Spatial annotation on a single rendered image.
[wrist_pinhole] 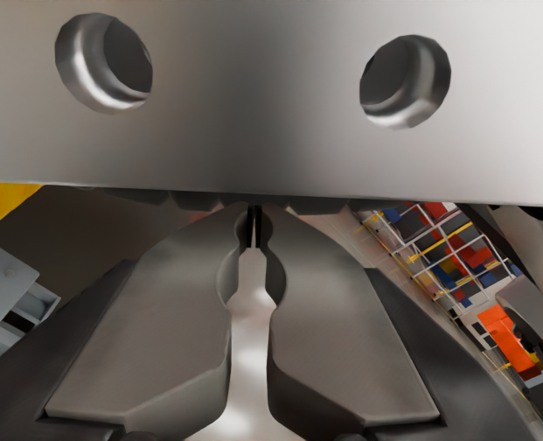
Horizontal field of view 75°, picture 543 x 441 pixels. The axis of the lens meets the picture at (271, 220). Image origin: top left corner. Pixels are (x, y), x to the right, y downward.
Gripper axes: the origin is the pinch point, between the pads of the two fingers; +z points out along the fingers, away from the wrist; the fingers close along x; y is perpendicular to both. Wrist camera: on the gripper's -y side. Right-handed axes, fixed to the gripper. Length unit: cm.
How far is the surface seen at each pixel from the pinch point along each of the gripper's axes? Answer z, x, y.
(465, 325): 457, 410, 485
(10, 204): 6.0, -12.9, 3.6
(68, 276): 53, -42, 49
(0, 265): 27.2, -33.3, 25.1
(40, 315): 30, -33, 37
